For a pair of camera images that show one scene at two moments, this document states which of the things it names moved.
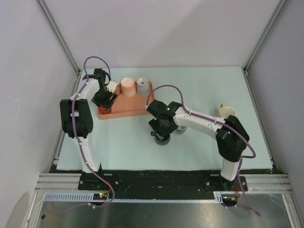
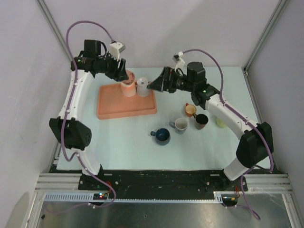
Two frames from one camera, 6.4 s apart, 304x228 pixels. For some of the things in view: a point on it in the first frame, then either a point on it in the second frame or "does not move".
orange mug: (102, 110) to (190, 109)
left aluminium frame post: (59, 38) does not move
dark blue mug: (161, 141) does not move
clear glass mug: (143, 87) does not move
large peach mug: (128, 87) does not move
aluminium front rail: (256, 183) does not move
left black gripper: (107, 103) to (118, 74)
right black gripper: (154, 123) to (160, 84)
